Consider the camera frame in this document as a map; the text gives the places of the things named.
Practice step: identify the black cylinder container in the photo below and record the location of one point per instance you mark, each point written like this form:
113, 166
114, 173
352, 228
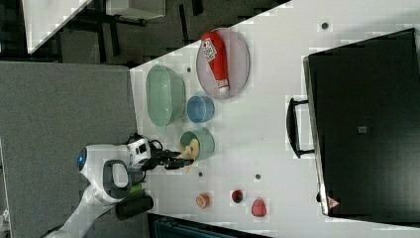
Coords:
132, 207

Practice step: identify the red ketchup bottle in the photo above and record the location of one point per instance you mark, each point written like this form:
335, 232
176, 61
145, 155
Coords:
214, 51

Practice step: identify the black toaster oven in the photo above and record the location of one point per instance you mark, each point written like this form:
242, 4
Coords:
363, 101

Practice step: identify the green perforated colander basket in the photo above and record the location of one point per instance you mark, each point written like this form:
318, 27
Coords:
165, 95

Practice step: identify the green mug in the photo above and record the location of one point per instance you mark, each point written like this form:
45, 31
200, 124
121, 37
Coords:
206, 142

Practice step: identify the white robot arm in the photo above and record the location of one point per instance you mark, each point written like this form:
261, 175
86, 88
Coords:
108, 169

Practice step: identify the pink strawberry toy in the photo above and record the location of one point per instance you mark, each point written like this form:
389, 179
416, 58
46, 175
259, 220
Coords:
258, 208

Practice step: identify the peeled yellow toy banana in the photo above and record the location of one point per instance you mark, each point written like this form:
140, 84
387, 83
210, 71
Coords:
191, 151

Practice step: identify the green thread spool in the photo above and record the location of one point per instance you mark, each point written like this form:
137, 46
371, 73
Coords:
138, 187

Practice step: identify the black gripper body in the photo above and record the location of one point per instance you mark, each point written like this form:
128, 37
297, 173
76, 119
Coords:
157, 157

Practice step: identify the red green strawberry toy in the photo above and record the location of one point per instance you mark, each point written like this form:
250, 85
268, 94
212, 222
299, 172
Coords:
237, 196

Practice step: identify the blue cup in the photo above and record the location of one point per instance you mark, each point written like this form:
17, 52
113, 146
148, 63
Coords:
200, 108

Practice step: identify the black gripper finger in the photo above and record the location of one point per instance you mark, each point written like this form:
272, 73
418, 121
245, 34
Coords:
177, 164
172, 154

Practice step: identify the grey round plate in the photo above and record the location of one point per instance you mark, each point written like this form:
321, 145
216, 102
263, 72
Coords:
238, 61

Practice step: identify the orange slice toy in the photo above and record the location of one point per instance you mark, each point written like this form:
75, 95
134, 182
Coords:
202, 200

